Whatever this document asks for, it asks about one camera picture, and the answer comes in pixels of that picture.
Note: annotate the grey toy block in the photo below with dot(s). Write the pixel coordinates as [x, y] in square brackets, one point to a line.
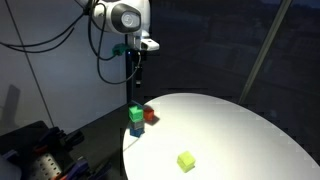
[138, 124]

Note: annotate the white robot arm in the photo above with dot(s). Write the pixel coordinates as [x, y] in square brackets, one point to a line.
[123, 16]

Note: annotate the metal partition post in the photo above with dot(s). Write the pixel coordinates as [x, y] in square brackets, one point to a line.
[265, 50]

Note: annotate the orange toy block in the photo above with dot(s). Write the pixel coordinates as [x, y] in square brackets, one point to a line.
[148, 114]

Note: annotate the dark green toy block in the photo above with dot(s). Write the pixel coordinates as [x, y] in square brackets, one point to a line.
[135, 112]

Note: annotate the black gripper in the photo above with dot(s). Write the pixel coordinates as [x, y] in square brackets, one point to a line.
[135, 58]

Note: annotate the blue toy block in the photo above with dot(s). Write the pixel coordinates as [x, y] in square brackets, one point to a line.
[136, 132]

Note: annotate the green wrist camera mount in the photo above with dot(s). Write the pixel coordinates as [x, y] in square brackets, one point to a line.
[119, 49]

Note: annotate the yellow-green toy block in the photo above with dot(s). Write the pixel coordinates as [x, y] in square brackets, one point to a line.
[186, 161]

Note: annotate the dark glass partition panel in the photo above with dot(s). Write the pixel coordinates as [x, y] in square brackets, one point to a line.
[213, 50]

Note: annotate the black spring clamp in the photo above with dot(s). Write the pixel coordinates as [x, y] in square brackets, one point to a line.
[63, 138]

